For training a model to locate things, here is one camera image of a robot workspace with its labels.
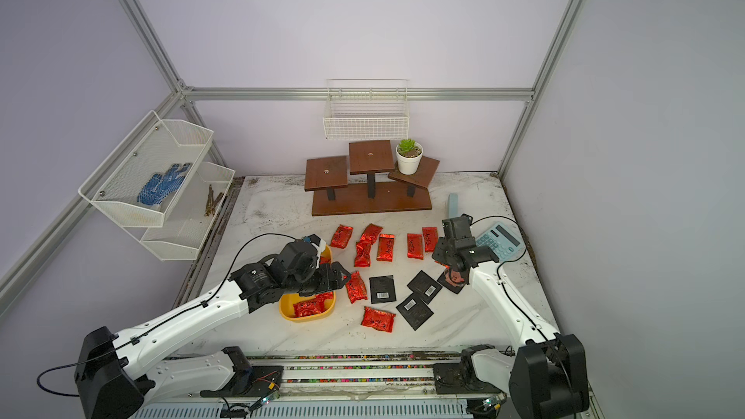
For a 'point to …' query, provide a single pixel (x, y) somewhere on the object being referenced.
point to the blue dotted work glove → (158, 186)
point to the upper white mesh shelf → (143, 179)
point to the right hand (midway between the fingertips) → (445, 254)
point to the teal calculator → (503, 241)
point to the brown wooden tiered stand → (373, 184)
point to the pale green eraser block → (453, 205)
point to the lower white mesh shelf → (187, 222)
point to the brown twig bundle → (211, 202)
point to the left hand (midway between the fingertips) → (339, 282)
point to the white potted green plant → (408, 154)
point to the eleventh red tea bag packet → (319, 299)
